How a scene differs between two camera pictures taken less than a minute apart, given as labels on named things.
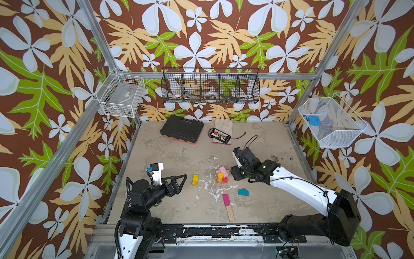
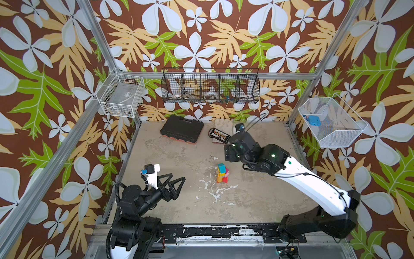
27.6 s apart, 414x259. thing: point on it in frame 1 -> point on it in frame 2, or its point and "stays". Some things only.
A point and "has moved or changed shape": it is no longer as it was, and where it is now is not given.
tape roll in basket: [211, 95] stays
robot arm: [339, 224] has moved or changed shape
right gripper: [245, 163] -> [231, 152]
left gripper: [176, 190] stays
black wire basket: [209, 85] stays
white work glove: [225, 125] stays
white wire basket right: [332, 124] stays
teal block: [243, 192] -> [222, 168]
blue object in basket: [314, 120] stays
